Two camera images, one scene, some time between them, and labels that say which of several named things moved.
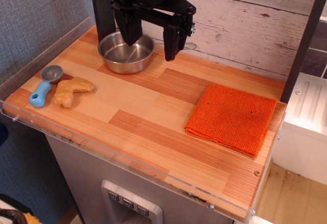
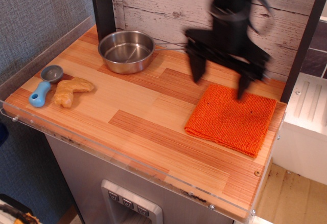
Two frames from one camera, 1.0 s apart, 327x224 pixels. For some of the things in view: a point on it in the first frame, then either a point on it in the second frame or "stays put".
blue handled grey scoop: x=49 y=74 stays put
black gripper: x=176 y=9 → x=228 y=43
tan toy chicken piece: x=65 y=89 stays put
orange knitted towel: x=239 y=120 stays put
